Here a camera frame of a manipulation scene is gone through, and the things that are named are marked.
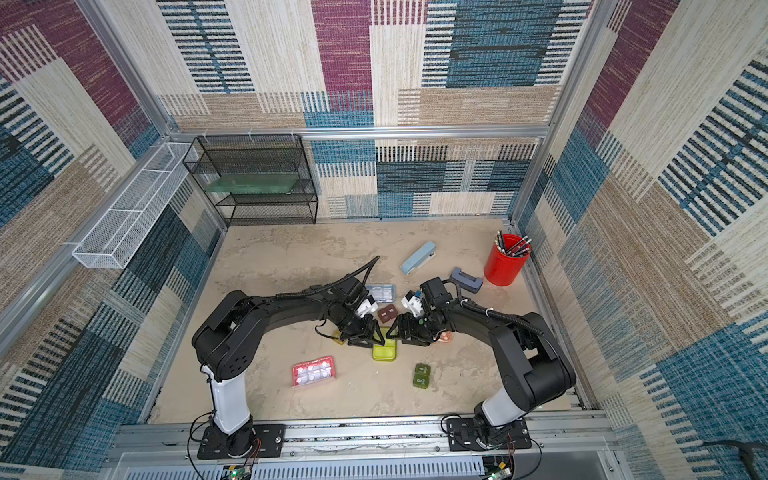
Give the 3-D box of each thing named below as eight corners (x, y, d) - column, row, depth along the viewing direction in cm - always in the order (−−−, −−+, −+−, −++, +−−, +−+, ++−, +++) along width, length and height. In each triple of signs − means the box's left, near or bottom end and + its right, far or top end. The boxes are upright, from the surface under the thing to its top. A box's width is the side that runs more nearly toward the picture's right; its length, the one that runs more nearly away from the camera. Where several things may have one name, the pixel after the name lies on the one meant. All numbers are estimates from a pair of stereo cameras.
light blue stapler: (408, 276, 106) (408, 268, 102) (400, 270, 107) (401, 261, 103) (436, 254, 112) (438, 245, 108) (429, 249, 113) (430, 240, 109)
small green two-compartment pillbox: (411, 385, 83) (412, 383, 82) (415, 364, 87) (416, 361, 85) (427, 389, 83) (428, 387, 81) (430, 367, 86) (431, 365, 85)
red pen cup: (487, 288, 103) (500, 259, 91) (481, 263, 110) (493, 233, 97) (518, 288, 103) (536, 259, 91) (510, 263, 110) (525, 233, 97)
